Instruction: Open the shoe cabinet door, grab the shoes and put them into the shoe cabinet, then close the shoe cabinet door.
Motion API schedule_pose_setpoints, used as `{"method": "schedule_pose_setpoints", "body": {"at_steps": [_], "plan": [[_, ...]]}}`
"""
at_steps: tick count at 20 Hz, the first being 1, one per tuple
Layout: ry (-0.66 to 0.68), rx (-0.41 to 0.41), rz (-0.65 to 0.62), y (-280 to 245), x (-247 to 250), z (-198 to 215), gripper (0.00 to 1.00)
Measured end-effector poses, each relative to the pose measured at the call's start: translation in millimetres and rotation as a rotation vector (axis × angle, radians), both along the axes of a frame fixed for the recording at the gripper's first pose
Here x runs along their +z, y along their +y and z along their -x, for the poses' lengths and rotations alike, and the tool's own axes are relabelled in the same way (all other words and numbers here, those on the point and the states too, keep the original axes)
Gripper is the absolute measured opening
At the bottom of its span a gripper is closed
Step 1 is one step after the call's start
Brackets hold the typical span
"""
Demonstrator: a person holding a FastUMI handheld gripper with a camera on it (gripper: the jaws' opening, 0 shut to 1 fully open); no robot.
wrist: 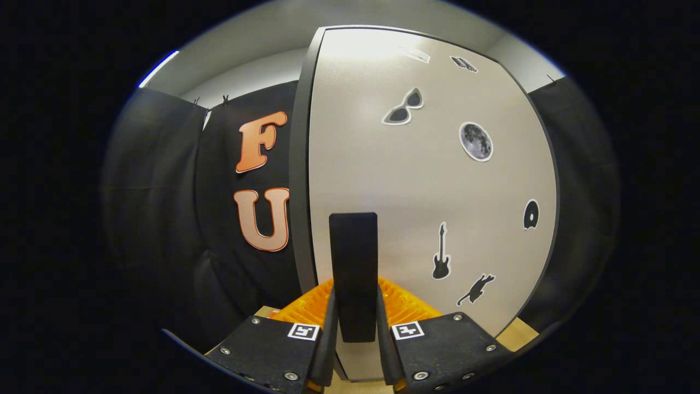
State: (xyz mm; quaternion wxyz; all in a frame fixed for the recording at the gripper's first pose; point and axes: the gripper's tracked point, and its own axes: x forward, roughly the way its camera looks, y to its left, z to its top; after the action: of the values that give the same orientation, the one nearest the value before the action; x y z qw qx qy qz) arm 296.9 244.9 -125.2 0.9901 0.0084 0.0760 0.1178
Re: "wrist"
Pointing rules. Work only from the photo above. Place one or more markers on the black backdrop cloth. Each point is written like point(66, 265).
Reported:
point(164, 219)

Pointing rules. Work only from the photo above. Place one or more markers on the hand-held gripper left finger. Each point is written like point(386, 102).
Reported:
point(327, 350)

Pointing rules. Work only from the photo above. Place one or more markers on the grey shoe cabinet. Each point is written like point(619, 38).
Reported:
point(298, 164)

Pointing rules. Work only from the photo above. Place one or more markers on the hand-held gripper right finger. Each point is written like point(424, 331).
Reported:
point(385, 350)

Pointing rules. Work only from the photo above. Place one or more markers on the ceiling light strip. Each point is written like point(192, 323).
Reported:
point(158, 68)

